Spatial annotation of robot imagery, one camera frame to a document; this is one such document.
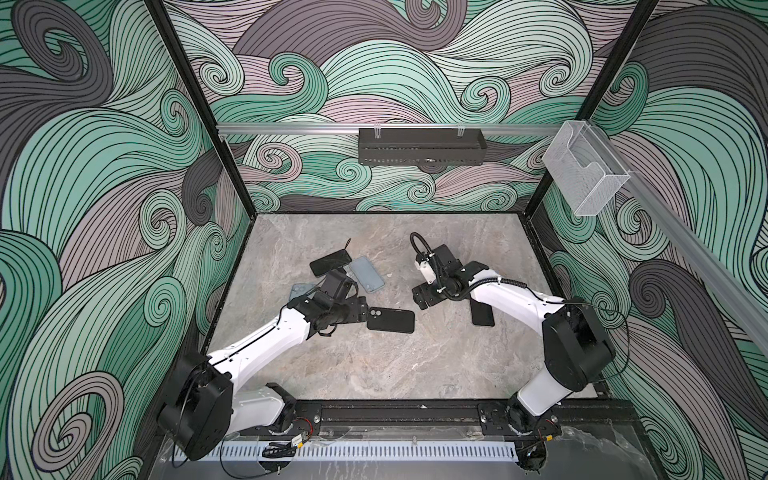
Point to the right aluminium rail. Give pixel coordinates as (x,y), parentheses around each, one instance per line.
(656,186)

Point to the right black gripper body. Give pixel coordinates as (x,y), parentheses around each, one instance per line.
(434,292)

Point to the light blue phone case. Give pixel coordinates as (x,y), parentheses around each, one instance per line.
(366,274)
(302,289)

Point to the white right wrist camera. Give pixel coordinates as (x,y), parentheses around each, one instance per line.
(426,270)

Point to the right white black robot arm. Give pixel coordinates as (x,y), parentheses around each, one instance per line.
(576,346)

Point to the white slotted cable duct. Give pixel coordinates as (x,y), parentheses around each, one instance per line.
(449,451)

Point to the back aluminium rail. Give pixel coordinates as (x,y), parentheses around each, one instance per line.
(333,128)

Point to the clear acrylic wall holder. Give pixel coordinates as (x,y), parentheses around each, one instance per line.
(585,166)

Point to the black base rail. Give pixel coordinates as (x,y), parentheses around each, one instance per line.
(493,417)

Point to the black smartphone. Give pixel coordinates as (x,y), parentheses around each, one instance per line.
(481,314)
(329,262)

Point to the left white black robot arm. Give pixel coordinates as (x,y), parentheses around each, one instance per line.
(202,402)

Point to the black wall tray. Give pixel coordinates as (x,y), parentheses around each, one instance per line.
(403,147)

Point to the aluminium rail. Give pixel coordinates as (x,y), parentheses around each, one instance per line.
(333,128)
(656,186)

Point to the black phone case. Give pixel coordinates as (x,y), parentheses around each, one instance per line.
(391,320)

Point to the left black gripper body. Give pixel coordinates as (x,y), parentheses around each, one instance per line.
(350,311)

